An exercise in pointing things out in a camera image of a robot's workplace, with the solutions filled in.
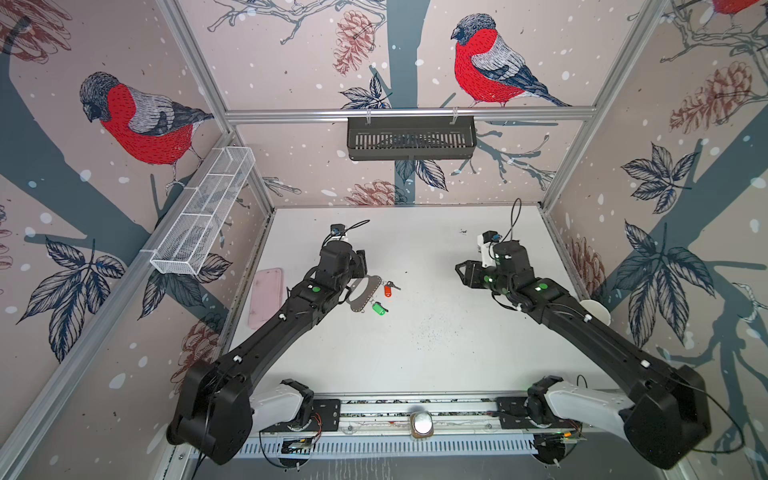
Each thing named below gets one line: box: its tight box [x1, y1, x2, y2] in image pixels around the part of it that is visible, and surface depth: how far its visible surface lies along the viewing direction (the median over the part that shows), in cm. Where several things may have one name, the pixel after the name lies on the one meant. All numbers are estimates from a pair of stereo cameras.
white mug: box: [580, 299, 611, 326], surface depth 83 cm
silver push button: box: [410, 410, 434, 439], surface depth 64 cm
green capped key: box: [371, 301, 389, 316], surface depth 94 cm
